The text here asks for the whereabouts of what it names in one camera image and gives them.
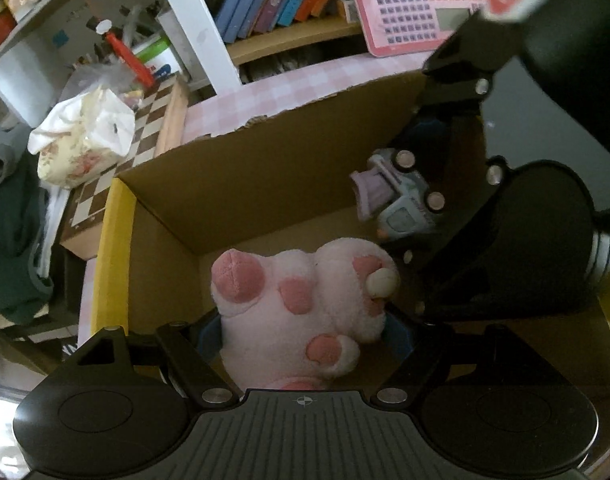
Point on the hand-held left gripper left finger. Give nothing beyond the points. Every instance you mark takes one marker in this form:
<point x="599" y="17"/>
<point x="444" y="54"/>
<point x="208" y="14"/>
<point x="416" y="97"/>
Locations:
<point x="211" y="340"/>

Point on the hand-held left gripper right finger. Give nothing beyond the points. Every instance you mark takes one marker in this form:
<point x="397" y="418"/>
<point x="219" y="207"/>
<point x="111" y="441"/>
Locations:
<point x="401" y="335"/>

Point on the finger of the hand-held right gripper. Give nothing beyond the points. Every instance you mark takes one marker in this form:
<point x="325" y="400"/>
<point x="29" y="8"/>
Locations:
<point x="450" y="260"/>
<point x="465" y="60"/>

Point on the pink plush toy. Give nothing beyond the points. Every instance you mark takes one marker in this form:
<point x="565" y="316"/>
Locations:
<point x="295" y="310"/>

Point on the grey purple toy truck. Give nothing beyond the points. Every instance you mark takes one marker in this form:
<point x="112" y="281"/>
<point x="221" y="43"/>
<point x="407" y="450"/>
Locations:
<point x="385" y="195"/>

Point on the yellow cardboard box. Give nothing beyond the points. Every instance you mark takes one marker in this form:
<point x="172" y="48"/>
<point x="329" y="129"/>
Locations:
<point x="155" y="240"/>

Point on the white green container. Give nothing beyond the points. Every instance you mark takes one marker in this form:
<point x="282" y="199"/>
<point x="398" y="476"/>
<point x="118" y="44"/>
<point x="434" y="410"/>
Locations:
<point x="162" y="57"/>

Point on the white cylinder container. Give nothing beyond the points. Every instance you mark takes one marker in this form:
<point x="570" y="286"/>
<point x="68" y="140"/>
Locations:
<point x="15" y="85"/>

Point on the pink learning tablet toy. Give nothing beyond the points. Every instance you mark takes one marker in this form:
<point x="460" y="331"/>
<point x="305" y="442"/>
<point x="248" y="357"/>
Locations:
<point x="410" y="5"/>

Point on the small cardboard pack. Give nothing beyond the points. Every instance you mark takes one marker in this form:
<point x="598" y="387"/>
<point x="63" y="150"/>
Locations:
<point x="347" y="9"/>

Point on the wooden shelf board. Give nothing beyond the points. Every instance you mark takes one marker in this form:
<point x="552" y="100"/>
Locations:
<point x="295" y="37"/>

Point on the grey striped fabric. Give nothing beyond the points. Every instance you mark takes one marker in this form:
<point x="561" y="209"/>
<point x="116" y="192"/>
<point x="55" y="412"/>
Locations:
<point x="290" y="62"/>

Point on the wooden chessboard box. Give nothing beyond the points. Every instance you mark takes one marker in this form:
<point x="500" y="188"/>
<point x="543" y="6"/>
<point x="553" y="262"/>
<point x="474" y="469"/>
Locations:
<point x="150" y="125"/>

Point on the dark green clothing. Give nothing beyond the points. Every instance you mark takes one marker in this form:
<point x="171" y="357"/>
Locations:
<point x="10" y="240"/>

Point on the floral tissue pack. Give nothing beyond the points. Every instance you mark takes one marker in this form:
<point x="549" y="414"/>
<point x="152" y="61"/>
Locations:
<point x="80" y="140"/>

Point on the clear plastic bag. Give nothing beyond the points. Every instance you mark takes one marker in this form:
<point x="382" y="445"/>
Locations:
<point x="105" y="77"/>

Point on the red marker pen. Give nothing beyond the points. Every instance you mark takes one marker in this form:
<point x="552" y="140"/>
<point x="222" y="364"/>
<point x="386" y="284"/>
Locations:
<point x="130" y="60"/>

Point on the white shelf post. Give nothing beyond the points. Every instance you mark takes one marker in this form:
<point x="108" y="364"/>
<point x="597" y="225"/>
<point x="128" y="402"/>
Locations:
<point x="195" y="20"/>

